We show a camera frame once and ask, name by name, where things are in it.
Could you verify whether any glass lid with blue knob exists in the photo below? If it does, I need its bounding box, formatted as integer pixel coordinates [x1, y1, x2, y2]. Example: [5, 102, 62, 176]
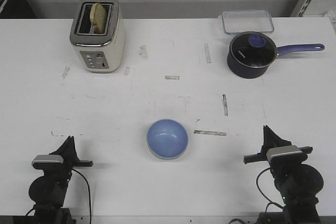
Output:
[230, 31, 277, 68]

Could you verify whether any blue bowl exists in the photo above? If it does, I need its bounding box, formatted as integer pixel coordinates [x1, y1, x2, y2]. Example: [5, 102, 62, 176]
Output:
[146, 119, 188, 159]

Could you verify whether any clear plastic food container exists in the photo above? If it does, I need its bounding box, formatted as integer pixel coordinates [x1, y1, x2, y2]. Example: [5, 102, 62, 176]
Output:
[218, 9, 275, 35]

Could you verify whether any black box in corner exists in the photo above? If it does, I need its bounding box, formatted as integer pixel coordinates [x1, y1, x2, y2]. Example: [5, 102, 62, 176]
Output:
[1, 0, 37, 19]

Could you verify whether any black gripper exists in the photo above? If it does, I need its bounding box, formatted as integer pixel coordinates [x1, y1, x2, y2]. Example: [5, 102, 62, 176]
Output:
[49, 136, 93, 176]
[244, 125, 313, 168]

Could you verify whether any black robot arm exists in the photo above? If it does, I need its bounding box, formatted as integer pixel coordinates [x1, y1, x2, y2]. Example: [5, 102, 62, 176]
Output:
[244, 125, 324, 223]
[22, 136, 93, 223]

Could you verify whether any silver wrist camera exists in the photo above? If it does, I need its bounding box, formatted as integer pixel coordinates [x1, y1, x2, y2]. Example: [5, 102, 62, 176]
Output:
[31, 154, 64, 170]
[266, 145, 303, 163]

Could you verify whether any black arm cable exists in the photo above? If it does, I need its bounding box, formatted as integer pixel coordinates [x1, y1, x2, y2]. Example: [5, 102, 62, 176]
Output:
[227, 167, 286, 224]
[71, 168, 92, 224]

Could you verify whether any dark blue saucepan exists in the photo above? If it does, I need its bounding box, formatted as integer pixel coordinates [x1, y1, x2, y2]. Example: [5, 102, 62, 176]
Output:
[227, 31, 325, 79]

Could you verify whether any cream and chrome toaster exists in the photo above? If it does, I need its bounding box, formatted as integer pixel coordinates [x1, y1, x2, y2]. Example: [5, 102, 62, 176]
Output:
[69, 0, 125, 73]

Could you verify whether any toasted bread slice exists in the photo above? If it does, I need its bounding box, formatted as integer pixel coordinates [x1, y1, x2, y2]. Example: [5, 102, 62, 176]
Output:
[89, 2, 107, 34]

